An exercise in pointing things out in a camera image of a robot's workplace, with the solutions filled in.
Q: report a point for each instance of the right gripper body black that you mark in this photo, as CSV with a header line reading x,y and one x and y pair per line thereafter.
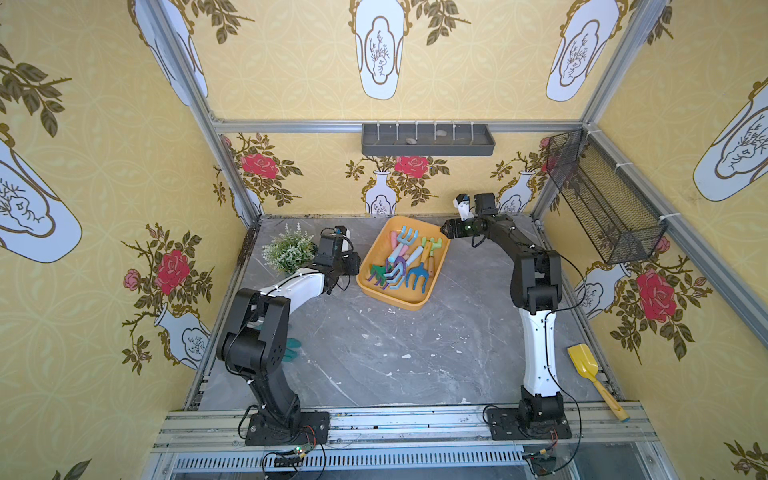
x,y
453,228

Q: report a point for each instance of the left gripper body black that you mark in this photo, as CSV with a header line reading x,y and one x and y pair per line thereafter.
x,y
349,261

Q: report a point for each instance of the orange plastic storage box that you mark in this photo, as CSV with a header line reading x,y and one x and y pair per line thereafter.
x,y
404,297

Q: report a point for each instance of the purple rake pink handle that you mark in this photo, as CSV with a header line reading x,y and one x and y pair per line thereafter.
x,y
378,274

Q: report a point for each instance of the light blue hand rake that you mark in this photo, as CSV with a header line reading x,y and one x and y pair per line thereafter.
x,y
396,277
406,237

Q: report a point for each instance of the blue cultivator yellow handle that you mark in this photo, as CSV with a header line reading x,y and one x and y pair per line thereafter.
x,y
419,271

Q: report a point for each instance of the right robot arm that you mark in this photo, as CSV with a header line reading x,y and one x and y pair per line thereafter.
x,y
536,290

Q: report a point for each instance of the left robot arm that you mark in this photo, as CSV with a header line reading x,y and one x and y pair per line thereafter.
x,y
254,339

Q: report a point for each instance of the artificial green white plant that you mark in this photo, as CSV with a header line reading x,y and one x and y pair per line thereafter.
x,y
292,240

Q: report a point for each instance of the teal garden glove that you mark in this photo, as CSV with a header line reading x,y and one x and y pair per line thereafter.
x,y
292,350

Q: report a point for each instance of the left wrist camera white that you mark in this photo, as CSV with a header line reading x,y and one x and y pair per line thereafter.
x,y
342,232

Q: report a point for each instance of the green rake wooden handle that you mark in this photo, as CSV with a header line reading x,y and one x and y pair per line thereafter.
x,y
431,245

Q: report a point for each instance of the grey wall shelf tray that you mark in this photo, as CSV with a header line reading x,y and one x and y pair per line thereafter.
x,y
427,139

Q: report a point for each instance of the black wire mesh basket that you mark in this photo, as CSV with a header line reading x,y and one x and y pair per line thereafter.
x,y
620,221

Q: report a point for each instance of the yellow scoop wooden handle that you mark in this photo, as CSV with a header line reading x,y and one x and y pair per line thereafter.
x,y
587,366

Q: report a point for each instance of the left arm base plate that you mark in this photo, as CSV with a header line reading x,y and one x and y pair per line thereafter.
x,y
307,427

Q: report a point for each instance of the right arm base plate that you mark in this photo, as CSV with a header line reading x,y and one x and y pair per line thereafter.
x,y
507,424

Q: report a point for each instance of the aluminium front rail frame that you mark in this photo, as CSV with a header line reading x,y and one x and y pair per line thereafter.
x,y
592,445

